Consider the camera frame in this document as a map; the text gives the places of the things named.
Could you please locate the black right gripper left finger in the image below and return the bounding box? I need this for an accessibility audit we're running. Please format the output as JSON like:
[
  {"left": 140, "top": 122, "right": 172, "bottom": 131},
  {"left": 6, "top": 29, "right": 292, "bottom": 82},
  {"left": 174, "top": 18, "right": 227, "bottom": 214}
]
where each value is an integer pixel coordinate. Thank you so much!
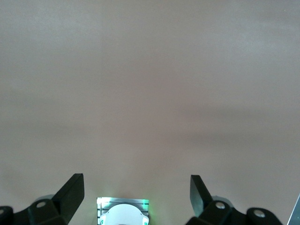
[{"left": 0, "top": 173, "right": 85, "bottom": 225}]

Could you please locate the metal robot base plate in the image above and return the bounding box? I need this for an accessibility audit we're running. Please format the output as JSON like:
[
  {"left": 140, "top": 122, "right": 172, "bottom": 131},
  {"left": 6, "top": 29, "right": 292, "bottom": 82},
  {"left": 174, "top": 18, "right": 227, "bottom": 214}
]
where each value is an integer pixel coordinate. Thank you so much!
[{"left": 96, "top": 196, "right": 150, "bottom": 225}]

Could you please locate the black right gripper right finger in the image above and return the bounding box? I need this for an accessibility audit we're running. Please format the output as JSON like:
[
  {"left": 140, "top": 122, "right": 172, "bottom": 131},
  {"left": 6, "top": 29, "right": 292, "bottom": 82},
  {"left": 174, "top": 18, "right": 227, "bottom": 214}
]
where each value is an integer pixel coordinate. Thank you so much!
[{"left": 186, "top": 174, "right": 285, "bottom": 225}]

